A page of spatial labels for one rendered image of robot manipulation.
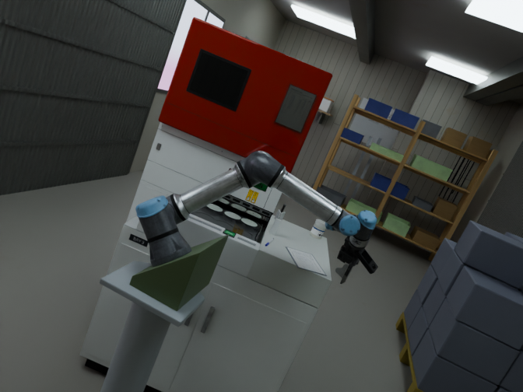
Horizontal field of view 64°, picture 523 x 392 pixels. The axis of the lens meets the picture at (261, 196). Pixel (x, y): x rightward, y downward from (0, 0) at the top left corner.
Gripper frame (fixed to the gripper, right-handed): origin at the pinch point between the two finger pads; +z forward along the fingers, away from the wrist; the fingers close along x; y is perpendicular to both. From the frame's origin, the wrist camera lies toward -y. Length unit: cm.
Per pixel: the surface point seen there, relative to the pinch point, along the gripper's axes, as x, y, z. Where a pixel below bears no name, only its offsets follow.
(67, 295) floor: 57, 143, 88
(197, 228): 30, 64, -7
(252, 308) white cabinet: 30.0, 29.1, 20.6
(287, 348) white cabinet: 28.4, 8.0, 34.3
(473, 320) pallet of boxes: -92, -69, 77
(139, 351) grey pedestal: 81, 45, 6
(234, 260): 26, 45, 3
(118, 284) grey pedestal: 77, 58, -20
